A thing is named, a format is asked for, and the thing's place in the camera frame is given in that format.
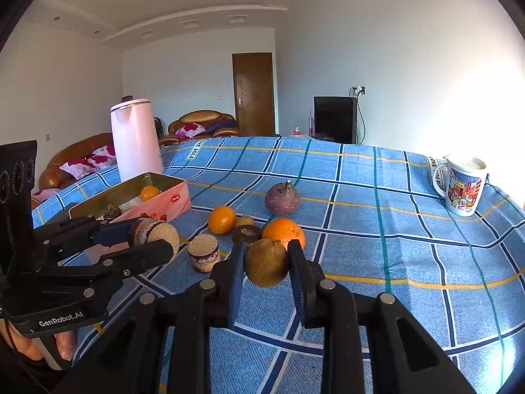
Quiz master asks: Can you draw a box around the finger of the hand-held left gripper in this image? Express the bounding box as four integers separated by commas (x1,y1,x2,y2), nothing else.
40,240,175,309
33,216,153,262

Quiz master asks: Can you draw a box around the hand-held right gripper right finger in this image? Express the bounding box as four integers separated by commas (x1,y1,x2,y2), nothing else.
286,240,477,394

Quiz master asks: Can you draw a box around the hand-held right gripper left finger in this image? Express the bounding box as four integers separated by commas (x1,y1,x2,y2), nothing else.
53,241,247,394

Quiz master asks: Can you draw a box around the beige cream sandwich cake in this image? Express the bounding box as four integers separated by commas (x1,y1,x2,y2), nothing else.
128,218,180,257

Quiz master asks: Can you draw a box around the brown round fruit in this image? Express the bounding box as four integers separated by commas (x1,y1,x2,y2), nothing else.
245,238,289,288

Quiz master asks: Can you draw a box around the pink tin box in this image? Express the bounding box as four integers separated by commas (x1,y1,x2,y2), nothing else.
68,172,192,251

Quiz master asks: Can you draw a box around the person's left hand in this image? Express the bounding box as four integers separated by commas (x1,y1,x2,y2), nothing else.
0,319,77,372

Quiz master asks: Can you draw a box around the brown leather sofa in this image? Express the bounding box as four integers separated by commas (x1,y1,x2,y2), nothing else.
157,109,241,147
38,133,118,192

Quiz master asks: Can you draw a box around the small layered cylinder cake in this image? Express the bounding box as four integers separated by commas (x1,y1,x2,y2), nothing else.
187,234,221,274

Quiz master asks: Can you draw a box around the chocolate donut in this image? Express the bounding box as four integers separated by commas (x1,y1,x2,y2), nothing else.
232,226,263,249

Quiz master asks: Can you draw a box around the large orange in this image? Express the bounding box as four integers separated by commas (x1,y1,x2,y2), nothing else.
262,217,306,252

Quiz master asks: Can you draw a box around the pink floral pillow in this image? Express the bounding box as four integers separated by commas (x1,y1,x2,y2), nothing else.
59,159,100,181
88,144,117,170
175,122,206,140

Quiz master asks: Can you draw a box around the purple round fruit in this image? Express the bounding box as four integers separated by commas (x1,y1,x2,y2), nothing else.
264,180,302,216

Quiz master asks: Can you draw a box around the pink electric kettle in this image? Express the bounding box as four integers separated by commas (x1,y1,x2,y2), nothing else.
109,98,166,184

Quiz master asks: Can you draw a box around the blue plaid bed sheet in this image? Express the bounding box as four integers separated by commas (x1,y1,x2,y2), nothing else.
31,135,525,394

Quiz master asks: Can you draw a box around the purple blanket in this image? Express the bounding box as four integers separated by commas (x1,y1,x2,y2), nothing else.
204,118,239,133

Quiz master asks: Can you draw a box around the black television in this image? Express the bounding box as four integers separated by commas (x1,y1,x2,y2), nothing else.
313,96,359,144

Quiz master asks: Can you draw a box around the brown wooden door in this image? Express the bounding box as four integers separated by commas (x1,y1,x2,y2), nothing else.
232,52,275,137

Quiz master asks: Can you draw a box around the cartoon print white mug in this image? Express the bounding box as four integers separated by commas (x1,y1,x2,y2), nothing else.
432,155,490,218

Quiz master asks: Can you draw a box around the black power cable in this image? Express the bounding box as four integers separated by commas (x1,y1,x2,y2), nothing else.
355,89,367,145

